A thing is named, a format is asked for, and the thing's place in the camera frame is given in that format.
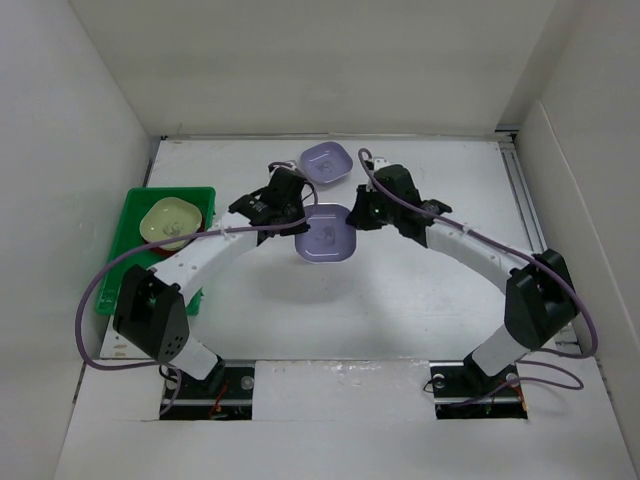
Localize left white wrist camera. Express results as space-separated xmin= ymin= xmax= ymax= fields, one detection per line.
xmin=268 ymin=161 xmax=299 ymax=176

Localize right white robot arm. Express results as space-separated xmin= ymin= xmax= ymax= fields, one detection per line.
xmin=347 ymin=157 xmax=579 ymax=394

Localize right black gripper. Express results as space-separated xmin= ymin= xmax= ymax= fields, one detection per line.
xmin=347 ymin=183 xmax=400 ymax=230

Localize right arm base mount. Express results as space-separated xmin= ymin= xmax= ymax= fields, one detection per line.
xmin=423 ymin=361 xmax=528 ymax=420

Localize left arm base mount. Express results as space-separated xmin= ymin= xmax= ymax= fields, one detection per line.
xmin=159 ymin=361 xmax=256 ymax=421

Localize purple cable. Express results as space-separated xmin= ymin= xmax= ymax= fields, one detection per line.
xmin=358 ymin=147 xmax=599 ymax=409
xmin=74 ymin=162 xmax=319 ymax=416

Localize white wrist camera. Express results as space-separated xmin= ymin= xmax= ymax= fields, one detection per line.
xmin=268 ymin=161 xmax=299 ymax=176
xmin=371 ymin=157 xmax=391 ymax=172

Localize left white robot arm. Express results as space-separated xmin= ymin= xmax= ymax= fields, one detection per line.
xmin=113 ymin=166 xmax=309 ymax=397

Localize purple square dish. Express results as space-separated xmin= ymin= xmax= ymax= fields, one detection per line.
xmin=294 ymin=204 xmax=357 ymax=264
xmin=299 ymin=141 xmax=353 ymax=185

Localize red round plate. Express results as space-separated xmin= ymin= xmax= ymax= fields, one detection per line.
xmin=150 ymin=246 xmax=176 ymax=258

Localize right aluminium frame rail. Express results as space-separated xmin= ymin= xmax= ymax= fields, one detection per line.
xmin=497 ymin=131 xmax=582 ymax=354

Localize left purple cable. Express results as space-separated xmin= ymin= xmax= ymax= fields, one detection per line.
xmin=74 ymin=162 xmax=319 ymax=416

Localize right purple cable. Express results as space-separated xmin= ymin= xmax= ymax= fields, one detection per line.
xmin=358 ymin=147 xmax=599 ymax=409

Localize green plastic bin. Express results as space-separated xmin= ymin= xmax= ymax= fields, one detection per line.
xmin=95 ymin=186 xmax=216 ymax=316

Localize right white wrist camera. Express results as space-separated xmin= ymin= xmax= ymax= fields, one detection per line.
xmin=371 ymin=157 xmax=391 ymax=172

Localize green square dish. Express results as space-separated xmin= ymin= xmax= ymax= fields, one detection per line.
xmin=139 ymin=197 xmax=203 ymax=243

